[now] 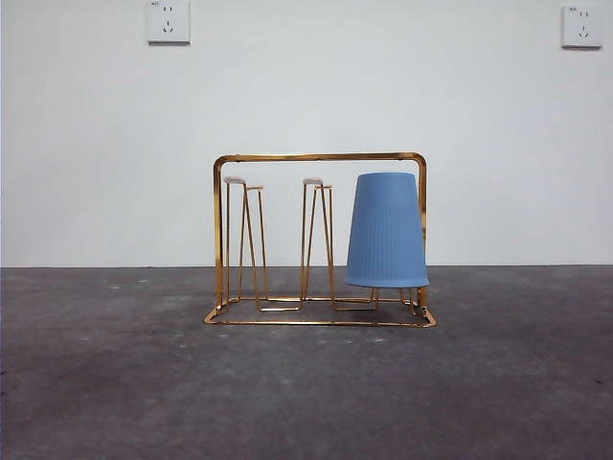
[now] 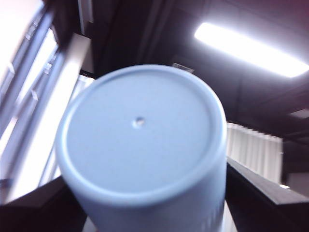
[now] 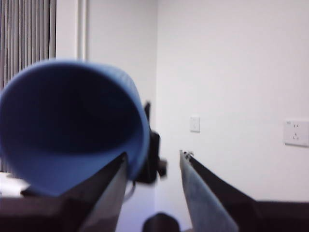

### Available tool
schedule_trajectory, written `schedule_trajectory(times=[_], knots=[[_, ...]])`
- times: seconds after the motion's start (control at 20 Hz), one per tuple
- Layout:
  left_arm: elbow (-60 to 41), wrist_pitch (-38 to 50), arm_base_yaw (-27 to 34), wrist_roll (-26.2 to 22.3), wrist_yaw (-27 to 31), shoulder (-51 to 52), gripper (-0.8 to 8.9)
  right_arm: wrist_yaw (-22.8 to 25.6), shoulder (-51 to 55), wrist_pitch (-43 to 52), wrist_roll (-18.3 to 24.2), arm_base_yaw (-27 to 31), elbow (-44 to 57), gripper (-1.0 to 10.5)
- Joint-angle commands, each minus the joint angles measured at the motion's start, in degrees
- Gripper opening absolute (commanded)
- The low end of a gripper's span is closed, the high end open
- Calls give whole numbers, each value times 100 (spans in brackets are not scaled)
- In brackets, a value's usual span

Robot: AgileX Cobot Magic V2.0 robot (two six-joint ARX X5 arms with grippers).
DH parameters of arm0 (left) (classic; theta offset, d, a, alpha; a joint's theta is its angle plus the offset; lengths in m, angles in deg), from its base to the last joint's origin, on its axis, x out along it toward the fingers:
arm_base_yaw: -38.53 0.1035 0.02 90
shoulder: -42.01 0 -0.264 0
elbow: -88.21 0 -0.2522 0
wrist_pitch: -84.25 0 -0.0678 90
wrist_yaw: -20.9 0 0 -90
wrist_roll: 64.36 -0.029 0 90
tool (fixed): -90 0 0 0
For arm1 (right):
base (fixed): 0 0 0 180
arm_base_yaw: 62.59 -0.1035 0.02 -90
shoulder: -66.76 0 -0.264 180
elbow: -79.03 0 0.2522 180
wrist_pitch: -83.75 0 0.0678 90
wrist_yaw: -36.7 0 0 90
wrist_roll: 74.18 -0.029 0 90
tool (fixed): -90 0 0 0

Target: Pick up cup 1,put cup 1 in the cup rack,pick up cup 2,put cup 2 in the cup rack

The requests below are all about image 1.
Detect blue ribbed plastic cup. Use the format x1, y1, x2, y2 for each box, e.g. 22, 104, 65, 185
345, 172, 430, 290

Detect gold wire cup rack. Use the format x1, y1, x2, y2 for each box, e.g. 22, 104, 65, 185
202, 151, 438, 330

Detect white wall power socket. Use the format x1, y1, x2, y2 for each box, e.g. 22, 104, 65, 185
146, 0, 192, 47
560, 4, 604, 51

